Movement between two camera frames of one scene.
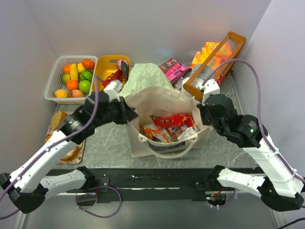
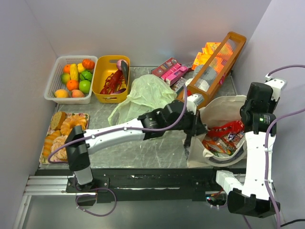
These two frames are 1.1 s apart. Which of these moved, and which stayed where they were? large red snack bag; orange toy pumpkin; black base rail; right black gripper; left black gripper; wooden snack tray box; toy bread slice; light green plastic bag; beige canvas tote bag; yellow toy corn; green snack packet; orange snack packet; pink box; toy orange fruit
Moved: light green plastic bag; left black gripper; right black gripper; large red snack bag; orange snack packet; green snack packet; beige canvas tote bag
Stayed: yellow toy corn; black base rail; toy bread slice; wooden snack tray box; orange toy pumpkin; toy orange fruit; pink box
